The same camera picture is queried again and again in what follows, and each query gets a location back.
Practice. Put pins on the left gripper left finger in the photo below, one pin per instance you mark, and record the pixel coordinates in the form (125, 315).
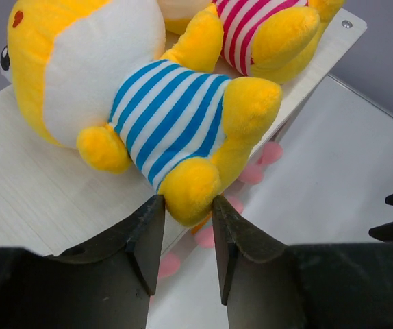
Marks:
(104, 282)

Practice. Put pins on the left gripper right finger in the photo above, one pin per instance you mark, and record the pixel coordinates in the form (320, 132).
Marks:
(265, 283)

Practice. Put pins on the yellow toy pink stripes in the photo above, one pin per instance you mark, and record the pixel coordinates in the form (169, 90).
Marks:
(270, 39)

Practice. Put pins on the pink toy red polka-dot shirt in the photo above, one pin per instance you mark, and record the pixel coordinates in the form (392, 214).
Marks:
(169, 266)

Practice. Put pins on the yellow toy blue striped shirt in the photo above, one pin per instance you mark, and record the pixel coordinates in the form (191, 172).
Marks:
(96, 76)

